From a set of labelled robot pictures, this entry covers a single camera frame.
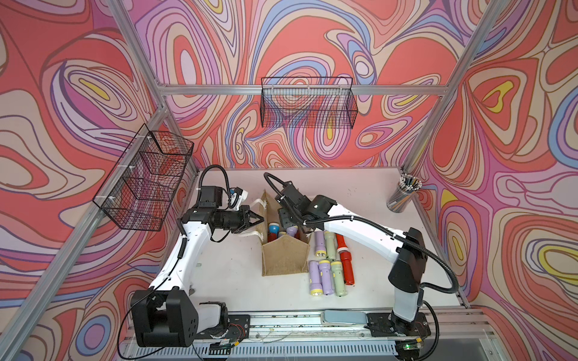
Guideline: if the blue flashlight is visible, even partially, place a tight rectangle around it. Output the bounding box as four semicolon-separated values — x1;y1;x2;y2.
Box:
268;222;280;233

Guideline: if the brown burlap tote bag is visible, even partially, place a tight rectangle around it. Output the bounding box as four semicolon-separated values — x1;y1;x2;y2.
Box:
239;191;310;277

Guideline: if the green flashlight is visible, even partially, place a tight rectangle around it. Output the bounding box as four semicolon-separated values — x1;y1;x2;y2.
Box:
331;261;348;297
324;231;337;262

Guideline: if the red white flashlight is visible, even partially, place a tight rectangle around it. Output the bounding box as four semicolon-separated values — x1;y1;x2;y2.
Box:
336;234;349;254

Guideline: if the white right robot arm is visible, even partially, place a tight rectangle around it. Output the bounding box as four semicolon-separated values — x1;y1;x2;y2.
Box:
275;181;427;323

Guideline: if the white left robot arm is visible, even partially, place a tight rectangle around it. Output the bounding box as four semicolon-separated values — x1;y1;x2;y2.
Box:
130;205;264;347

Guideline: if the metal cup with pencils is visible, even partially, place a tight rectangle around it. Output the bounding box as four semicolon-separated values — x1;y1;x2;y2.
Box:
386;173;422;213

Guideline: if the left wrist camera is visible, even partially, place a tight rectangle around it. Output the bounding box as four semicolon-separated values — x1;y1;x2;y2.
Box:
196;186;248;211

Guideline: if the black wire basket left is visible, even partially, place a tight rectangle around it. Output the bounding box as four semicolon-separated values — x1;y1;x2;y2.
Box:
93;125;194;232

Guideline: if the black wire basket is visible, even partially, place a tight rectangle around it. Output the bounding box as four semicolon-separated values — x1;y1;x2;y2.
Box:
93;125;194;232
260;75;358;129

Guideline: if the black wire basket back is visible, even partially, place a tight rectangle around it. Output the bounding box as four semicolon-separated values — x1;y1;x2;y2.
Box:
260;75;358;129

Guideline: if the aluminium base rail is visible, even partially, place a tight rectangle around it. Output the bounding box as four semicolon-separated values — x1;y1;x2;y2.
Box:
120;308;506;360

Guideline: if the aluminium frame post left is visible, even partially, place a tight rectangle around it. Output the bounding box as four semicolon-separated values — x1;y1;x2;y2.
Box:
105;0;200;174

